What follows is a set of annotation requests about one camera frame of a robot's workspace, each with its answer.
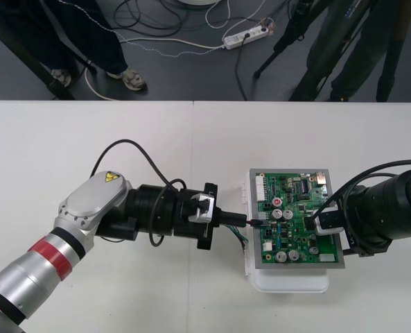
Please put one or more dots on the white round base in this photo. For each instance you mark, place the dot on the white round base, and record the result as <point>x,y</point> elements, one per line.
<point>200,2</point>

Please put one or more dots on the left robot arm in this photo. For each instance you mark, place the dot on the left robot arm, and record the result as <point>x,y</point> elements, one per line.
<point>87,201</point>

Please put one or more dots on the person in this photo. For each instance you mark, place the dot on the person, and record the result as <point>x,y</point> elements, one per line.
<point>97,41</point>
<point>350,52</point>

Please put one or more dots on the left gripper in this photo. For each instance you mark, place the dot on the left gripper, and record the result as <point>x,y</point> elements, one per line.
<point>188,231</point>

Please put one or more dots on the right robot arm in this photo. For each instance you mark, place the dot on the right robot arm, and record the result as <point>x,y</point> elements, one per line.
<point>399,208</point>

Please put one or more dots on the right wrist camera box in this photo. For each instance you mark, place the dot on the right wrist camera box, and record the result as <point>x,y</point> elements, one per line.
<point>330,222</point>

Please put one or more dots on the black tripod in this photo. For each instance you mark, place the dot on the black tripod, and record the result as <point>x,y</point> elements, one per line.
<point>297,21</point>

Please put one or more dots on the black stand leg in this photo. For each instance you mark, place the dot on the black stand leg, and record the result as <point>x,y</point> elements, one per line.
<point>25,55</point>

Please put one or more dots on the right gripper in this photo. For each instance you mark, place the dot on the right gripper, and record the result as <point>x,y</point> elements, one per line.
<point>356,215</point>

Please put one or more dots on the white power strip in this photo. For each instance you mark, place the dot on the white power strip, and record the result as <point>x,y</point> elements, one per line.
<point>246,36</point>

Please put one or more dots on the green circuit board grey frame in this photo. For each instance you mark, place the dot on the green circuit board grey frame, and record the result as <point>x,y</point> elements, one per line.
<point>295,243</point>

